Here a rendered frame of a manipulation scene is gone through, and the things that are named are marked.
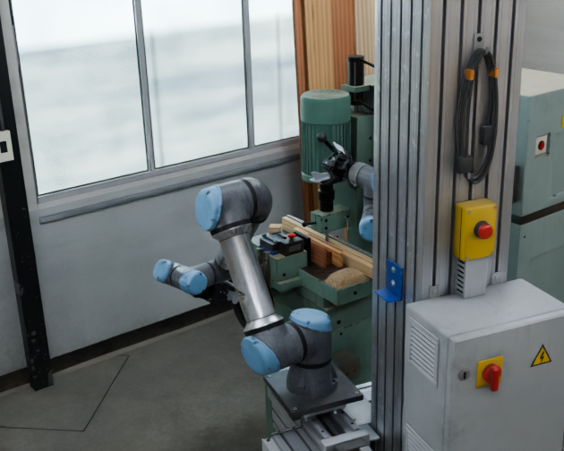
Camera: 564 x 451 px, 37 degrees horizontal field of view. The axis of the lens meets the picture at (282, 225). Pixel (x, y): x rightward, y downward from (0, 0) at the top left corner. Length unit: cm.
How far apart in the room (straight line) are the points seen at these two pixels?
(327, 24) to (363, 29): 27
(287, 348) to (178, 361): 205
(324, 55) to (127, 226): 137
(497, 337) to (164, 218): 265
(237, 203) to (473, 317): 72
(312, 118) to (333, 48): 172
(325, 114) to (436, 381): 122
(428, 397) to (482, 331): 23
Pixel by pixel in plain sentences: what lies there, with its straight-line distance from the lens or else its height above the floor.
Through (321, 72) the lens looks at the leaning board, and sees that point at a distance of 453.
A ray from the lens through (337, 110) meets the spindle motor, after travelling 291.
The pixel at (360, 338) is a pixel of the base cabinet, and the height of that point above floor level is 64.
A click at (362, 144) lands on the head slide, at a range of 303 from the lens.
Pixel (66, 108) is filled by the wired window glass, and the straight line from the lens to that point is 403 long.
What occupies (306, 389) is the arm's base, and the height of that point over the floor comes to 84.
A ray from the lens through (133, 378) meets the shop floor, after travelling 421.
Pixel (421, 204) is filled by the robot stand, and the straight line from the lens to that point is 197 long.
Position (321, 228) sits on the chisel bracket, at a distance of 306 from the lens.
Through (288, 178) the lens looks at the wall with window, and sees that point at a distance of 471.
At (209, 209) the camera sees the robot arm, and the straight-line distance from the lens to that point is 228.
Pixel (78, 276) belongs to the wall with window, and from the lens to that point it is 418.
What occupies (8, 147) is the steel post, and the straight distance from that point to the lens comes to 376.
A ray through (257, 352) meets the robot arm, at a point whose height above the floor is 101.
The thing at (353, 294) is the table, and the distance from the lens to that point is 291.
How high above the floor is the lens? 213
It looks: 21 degrees down
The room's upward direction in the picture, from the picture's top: 2 degrees counter-clockwise
